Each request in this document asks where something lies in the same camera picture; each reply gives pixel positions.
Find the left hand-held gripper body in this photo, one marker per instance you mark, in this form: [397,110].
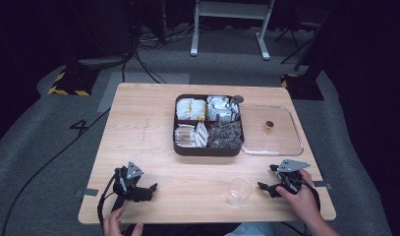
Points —
[130,188]

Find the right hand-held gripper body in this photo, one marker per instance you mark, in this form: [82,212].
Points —
[291,166]

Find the clear plastic cup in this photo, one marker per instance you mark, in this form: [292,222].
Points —
[239,191]

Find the person's right hand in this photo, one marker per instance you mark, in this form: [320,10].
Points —
[300,203]

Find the person's left hand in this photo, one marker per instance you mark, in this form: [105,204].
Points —
[113,224]

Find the clear lid with knob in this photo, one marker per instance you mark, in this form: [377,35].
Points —
[269,141]

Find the grey tape strip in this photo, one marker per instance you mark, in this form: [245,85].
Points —
[87,192]
[322,185]

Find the person's light blue clothing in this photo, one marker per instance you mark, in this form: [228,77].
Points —
[250,229]

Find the pile of clear wrapped sticks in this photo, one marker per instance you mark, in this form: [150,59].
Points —
[184,136]

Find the brown divided tray box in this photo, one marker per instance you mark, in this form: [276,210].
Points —
[208,152]

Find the pile of dark packets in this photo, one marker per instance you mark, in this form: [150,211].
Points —
[225,134]

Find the row of white paper sachets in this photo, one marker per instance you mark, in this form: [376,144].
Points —
[201,134]

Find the black yellow striped stand base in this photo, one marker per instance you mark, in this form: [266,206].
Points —
[73,82]
[302,87]

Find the dark round cap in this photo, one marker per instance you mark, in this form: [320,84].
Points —
[237,99]

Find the pile of white yellow packets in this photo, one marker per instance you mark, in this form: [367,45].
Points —
[191,109]

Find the pile of silver packets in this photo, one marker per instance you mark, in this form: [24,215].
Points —
[220,108]

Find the black tripod stand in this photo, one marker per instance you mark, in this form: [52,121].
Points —
[296,42]

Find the white metal desk frame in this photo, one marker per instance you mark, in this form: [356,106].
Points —
[232,10]

